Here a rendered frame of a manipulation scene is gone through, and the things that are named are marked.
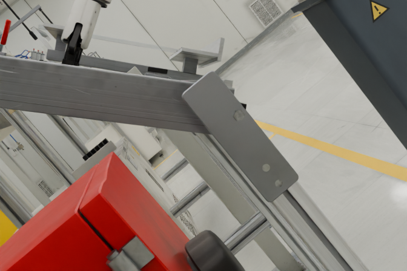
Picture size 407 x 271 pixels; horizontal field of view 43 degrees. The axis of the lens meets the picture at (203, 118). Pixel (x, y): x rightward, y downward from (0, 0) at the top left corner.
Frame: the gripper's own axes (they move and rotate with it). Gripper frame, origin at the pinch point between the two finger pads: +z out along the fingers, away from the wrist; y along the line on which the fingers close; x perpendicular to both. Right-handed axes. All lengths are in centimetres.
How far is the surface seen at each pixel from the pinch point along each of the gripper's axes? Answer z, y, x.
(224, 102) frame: -3, 53, 25
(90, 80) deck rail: -0.3, 49.0, 8.9
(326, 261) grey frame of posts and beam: 12, 53, 43
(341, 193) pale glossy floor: 15, -71, 99
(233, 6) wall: -171, -760, 133
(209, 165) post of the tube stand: 16, -43, 43
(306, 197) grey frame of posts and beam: 5, 53, 38
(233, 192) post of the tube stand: 22, -43, 53
